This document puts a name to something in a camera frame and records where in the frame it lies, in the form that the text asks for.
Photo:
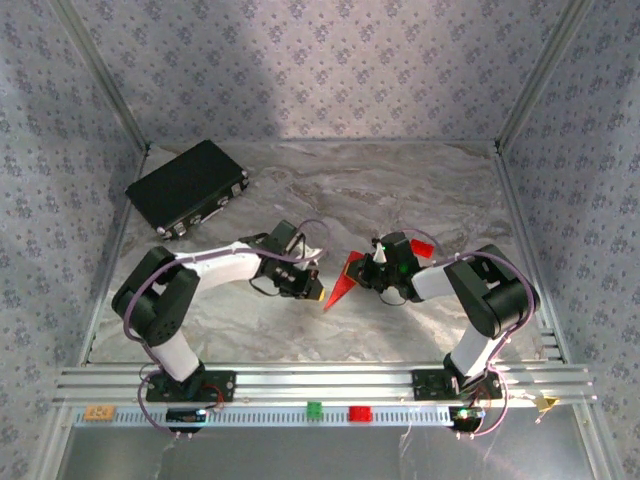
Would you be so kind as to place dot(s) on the orange label tag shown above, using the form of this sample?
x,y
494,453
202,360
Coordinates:
x,y
99,413

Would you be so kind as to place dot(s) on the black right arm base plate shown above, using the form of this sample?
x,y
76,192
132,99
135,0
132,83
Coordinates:
x,y
425,385

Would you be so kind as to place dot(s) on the green flat block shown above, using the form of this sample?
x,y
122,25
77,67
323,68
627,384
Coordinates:
x,y
314,409

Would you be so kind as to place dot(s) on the right black controller board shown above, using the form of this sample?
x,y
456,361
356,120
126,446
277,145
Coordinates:
x,y
465,414

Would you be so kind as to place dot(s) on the black hard case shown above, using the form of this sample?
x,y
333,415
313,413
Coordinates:
x,y
185,185

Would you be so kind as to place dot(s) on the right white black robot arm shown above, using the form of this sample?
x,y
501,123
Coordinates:
x,y
492,300

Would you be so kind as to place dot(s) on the black controller board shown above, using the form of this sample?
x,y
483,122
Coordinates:
x,y
465,414
182,415

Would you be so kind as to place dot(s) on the red paper sheet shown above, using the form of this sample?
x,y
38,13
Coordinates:
x,y
337,295

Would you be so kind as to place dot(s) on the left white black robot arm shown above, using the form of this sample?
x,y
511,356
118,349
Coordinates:
x,y
160,305

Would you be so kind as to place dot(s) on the gold tape piece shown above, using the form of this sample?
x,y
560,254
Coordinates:
x,y
547,401

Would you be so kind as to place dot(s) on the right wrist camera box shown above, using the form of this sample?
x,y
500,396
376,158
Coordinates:
x,y
379,255

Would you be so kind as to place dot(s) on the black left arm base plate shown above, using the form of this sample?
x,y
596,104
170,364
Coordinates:
x,y
225,387

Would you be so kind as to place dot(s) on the aluminium mounting rail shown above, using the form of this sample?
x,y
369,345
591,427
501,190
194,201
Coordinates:
x,y
325,385

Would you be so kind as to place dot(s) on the red flat block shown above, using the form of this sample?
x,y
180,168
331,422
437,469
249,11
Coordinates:
x,y
360,414

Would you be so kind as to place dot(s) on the aluminium frame post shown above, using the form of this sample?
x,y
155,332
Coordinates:
x,y
103,70
541,70

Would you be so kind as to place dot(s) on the small red toy brick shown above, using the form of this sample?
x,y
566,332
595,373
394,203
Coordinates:
x,y
424,248

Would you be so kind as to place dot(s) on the left black controller board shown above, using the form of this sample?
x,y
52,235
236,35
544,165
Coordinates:
x,y
182,415

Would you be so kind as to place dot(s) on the aluminium side rail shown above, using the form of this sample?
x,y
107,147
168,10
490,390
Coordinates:
x,y
512,200
92,340

